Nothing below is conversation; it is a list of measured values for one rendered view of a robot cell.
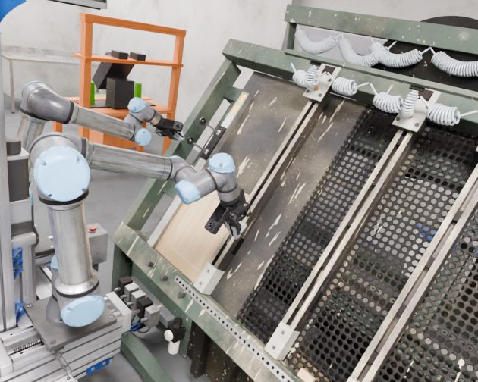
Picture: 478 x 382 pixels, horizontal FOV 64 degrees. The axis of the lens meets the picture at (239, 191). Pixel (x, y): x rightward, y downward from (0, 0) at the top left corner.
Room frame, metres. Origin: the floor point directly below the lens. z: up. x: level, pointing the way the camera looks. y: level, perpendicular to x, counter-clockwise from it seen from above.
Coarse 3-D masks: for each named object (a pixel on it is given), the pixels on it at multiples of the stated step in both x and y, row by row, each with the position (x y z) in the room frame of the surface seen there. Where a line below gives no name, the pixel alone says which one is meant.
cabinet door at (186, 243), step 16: (192, 208) 1.74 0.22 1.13; (208, 208) 1.70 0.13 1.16; (176, 224) 1.71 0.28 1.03; (192, 224) 1.68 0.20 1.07; (160, 240) 1.69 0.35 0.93; (176, 240) 1.65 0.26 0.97; (192, 240) 1.62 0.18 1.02; (208, 240) 1.58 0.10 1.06; (176, 256) 1.59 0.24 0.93; (192, 256) 1.56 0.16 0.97; (208, 256) 1.52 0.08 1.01; (192, 272) 1.50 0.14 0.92
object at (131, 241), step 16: (112, 240) 1.79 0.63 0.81; (128, 240) 1.74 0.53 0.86; (144, 240) 1.71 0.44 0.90; (128, 256) 1.67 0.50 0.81; (144, 256) 1.63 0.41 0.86; (160, 256) 1.59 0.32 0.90; (160, 272) 1.53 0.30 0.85; (176, 272) 1.50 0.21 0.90; (176, 288) 1.44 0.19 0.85; (192, 288) 1.41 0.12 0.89; (192, 304) 1.36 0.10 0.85; (208, 320) 1.28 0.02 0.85; (224, 336) 1.21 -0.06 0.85; (240, 352) 1.15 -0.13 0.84; (256, 368) 1.09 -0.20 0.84; (288, 368) 1.07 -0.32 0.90
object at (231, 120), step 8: (240, 96) 2.06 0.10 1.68; (248, 96) 2.04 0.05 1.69; (240, 104) 2.02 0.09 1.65; (248, 104) 2.05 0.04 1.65; (240, 112) 2.01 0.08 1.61; (232, 120) 1.98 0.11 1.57; (232, 128) 1.98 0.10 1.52; (224, 136) 1.95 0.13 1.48; (216, 152) 1.92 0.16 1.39; (200, 160) 1.89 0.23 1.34; (208, 160) 1.88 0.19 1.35; (200, 168) 1.86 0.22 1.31; (176, 200) 1.79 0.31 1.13; (168, 208) 1.78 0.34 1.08; (176, 208) 1.76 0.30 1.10; (168, 216) 1.74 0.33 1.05; (160, 224) 1.73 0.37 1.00; (168, 224) 1.73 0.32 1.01; (160, 232) 1.70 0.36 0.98; (152, 240) 1.69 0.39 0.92
